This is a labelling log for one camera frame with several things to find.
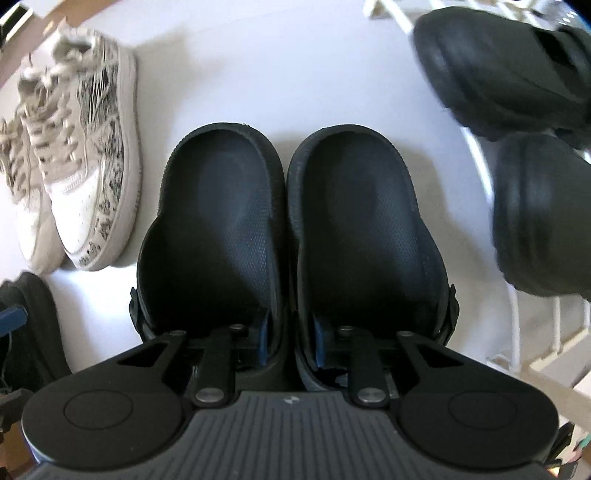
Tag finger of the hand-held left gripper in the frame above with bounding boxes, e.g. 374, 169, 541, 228
0, 306, 27, 331
0, 389, 34, 435

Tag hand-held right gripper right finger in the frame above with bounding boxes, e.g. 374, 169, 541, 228
311, 313, 468, 410

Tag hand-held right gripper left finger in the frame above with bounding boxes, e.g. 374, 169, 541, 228
115, 309, 274, 409

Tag black mesh sneaker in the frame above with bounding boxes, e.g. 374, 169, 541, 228
0, 271, 72, 402

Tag white sneaker beige laces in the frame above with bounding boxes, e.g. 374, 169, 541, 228
0, 55, 65, 274
18, 25, 141, 272

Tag dark grey strap clog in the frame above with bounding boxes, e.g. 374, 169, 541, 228
129, 122, 289, 372
286, 122, 458, 393

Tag white shoe rack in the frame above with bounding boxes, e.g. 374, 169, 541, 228
362, 0, 591, 384

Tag chunky black clog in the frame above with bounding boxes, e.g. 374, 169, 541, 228
490, 131, 591, 303
412, 7, 591, 151

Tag cardboard box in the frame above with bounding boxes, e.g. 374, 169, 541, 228
522, 367, 591, 418

